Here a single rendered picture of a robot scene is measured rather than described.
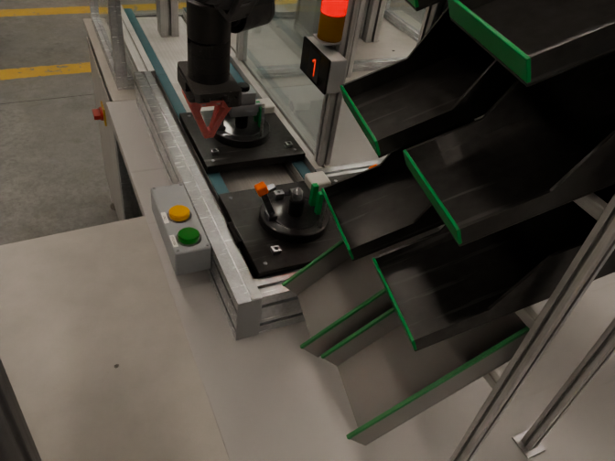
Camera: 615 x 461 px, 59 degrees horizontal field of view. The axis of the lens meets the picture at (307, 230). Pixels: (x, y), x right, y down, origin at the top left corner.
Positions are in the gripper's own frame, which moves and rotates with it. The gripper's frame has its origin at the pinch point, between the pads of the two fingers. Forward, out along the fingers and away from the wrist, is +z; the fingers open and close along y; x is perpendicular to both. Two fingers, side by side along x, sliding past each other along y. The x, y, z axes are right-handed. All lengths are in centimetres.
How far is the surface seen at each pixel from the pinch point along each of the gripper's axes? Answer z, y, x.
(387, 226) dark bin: 1.4, -25.6, -16.8
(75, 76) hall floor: 123, 275, 3
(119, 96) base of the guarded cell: 37, 83, 2
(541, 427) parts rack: 30, -48, -40
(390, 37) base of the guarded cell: 38, 113, -110
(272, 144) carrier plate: 26.0, 32.5, -25.4
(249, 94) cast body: 14.8, 36.9, -20.5
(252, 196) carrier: 25.9, 14.6, -13.8
